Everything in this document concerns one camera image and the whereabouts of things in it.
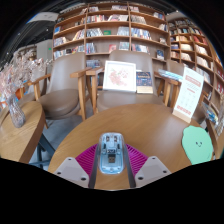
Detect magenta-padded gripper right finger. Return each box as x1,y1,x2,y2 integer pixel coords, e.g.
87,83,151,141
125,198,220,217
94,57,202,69
123,143,172,189

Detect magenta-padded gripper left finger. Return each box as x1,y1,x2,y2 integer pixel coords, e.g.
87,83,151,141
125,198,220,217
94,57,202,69
53,143,101,189

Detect transparent computer mouse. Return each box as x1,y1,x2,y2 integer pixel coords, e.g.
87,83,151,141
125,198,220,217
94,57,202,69
97,132,127,175

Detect green smiley mouse pad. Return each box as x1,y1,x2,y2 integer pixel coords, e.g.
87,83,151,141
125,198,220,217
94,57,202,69
181,125,215,166

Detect beige wooden armchair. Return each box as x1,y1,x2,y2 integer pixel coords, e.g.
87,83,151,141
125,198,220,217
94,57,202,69
85,49,174,114
164,59,208,124
27,52,93,122

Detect glass vase with pink flowers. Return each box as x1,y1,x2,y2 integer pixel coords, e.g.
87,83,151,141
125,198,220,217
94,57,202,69
0,49,49,129

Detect stack of books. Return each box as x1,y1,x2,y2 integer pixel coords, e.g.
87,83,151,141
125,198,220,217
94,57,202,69
201,101,219,125

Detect glass vase with cream flowers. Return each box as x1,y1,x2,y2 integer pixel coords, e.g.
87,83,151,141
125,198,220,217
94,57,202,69
215,102,224,136

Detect white red sign stand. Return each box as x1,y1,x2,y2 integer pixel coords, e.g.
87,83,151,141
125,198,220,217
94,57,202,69
172,66,205,124

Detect dark blue book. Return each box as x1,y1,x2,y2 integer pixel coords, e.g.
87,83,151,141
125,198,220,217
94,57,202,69
135,70,154,95

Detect light blue book stack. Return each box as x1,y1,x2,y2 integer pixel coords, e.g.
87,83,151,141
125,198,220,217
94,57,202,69
157,68,184,83

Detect white framed picture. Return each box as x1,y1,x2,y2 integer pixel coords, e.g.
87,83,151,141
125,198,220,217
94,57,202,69
102,60,137,93

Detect distant wooden bookshelf unit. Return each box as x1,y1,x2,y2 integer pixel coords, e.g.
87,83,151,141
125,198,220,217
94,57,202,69
13,44,38,64

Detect curved wooden bookshelf unit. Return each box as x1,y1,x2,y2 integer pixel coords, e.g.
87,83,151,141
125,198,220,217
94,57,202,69
166,18,224,111

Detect wide wooden bookshelf unit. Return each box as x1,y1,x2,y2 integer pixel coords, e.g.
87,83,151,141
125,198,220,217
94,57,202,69
51,2,169,69

